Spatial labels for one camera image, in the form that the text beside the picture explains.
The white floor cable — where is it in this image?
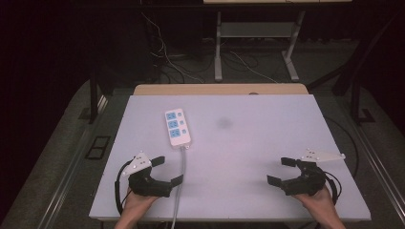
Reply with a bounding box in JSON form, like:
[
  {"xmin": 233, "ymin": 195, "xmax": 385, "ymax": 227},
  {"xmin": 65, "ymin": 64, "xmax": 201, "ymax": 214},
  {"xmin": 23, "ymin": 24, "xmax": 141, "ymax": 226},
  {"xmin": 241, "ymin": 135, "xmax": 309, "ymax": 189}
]
[
  {"xmin": 139, "ymin": 10, "xmax": 205, "ymax": 84},
  {"xmin": 229, "ymin": 51, "xmax": 279, "ymax": 84}
]

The white power strip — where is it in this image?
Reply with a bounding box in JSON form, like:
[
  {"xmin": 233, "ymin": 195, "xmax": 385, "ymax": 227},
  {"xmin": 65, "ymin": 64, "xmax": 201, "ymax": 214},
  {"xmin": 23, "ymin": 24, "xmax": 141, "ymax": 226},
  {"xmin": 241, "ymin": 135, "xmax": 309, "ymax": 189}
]
[{"xmin": 164, "ymin": 108, "xmax": 193, "ymax": 150}]

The person's right hand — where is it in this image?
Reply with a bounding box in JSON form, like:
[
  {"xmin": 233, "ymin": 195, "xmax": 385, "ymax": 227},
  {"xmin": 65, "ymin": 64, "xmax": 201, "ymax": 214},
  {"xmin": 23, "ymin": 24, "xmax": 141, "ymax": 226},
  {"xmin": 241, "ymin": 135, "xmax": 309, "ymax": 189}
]
[{"xmin": 292, "ymin": 186, "xmax": 336, "ymax": 219}]

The grey metal stand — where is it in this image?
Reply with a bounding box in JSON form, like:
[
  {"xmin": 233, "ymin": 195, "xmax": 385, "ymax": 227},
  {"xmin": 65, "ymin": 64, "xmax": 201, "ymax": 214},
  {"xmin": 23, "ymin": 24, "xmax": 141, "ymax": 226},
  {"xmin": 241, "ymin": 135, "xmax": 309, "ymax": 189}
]
[{"xmin": 214, "ymin": 10, "xmax": 306, "ymax": 83}]

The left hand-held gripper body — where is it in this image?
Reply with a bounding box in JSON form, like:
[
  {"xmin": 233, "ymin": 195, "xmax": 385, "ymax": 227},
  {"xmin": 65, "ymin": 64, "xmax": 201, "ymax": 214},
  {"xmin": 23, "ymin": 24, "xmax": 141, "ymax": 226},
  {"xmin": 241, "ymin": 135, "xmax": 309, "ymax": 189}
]
[{"xmin": 121, "ymin": 152, "xmax": 173, "ymax": 198}]

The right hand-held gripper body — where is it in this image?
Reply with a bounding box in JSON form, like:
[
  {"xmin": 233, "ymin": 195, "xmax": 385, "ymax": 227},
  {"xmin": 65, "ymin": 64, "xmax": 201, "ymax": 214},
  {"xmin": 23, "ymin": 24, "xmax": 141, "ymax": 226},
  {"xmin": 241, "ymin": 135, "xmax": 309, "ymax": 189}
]
[{"xmin": 281, "ymin": 148, "xmax": 347, "ymax": 197}]

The black metal stand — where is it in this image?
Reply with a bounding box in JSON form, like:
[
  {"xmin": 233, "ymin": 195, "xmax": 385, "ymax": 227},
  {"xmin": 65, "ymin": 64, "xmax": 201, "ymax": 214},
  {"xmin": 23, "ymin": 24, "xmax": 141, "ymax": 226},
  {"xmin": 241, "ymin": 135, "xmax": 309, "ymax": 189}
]
[
  {"xmin": 350, "ymin": 75, "xmax": 376, "ymax": 126},
  {"xmin": 88, "ymin": 71, "xmax": 100, "ymax": 125}
]

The aluminium floor rail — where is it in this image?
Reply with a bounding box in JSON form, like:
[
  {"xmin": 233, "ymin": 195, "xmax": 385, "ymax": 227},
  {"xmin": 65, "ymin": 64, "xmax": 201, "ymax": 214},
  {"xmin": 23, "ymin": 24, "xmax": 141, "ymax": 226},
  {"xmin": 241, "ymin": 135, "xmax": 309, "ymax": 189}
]
[
  {"xmin": 36, "ymin": 94, "xmax": 109, "ymax": 229},
  {"xmin": 352, "ymin": 122, "xmax": 405, "ymax": 225}
]

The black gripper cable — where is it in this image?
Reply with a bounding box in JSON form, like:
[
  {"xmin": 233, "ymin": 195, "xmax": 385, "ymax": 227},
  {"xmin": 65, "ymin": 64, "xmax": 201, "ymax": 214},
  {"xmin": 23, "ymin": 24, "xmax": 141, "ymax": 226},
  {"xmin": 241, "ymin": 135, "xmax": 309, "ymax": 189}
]
[
  {"xmin": 114, "ymin": 161, "xmax": 133, "ymax": 218},
  {"xmin": 324, "ymin": 116, "xmax": 360, "ymax": 205}
]

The grey power strip cable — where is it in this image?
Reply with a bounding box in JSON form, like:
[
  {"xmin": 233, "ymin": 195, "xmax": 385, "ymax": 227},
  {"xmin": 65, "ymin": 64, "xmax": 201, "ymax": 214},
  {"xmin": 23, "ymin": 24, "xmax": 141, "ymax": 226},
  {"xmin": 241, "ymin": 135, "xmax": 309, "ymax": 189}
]
[{"xmin": 170, "ymin": 146, "xmax": 187, "ymax": 229}]

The black floor frame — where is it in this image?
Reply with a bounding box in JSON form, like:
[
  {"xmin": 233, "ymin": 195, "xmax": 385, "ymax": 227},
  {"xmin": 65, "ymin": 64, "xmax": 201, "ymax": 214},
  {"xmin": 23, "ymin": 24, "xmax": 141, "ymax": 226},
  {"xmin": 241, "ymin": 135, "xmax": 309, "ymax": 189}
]
[{"xmin": 84, "ymin": 135, "xmax": 112, "ymax": 160}]

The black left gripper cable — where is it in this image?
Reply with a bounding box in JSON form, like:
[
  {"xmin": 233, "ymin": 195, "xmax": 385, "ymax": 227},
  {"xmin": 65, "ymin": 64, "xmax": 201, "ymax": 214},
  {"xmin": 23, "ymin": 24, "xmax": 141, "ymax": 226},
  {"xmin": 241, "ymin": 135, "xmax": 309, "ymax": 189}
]
[{"xmin": 114, "ymin": 161, "xmax": 133, "ymax": 218}]

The person's left hand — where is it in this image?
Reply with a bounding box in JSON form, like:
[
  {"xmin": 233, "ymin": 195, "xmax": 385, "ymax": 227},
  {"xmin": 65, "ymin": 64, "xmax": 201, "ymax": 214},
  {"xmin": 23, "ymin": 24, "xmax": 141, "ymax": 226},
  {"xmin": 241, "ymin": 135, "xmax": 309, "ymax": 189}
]
[{"xmin": 122, "ymin": 187, "xmax": 160, "ymax": 218}]

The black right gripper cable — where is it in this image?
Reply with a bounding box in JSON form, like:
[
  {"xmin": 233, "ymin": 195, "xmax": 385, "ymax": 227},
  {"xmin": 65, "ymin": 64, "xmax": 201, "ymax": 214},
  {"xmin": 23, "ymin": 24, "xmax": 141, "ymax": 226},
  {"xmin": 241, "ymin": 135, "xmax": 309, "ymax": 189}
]
[{"xmin": 324, "ymin": 116, "xmax": 360, "ymax": 205}]

